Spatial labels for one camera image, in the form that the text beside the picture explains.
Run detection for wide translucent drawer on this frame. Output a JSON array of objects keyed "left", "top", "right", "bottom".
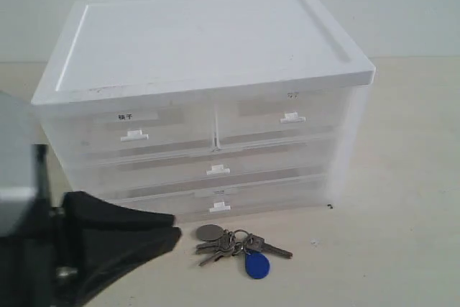
[
  {"left": 69, "top": 137, "right": 336, "bottom": 199},
  {"left": 107, "top": 173, "right": 334, "bottom": 224}
]

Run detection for keys with blue fob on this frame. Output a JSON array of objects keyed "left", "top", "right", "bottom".
[{"left": 195, "top": 224, "right": 293, "bottom": 280}]

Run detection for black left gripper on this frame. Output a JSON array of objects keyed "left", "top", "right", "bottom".
[{"left": 1, "top": 145, "right": 182, "bottom": 306}]

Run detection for white translucent drawer cabinet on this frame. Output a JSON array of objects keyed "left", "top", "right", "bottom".
[{"left": 32, "top": 0, "right": 375, "bottom": 207}]

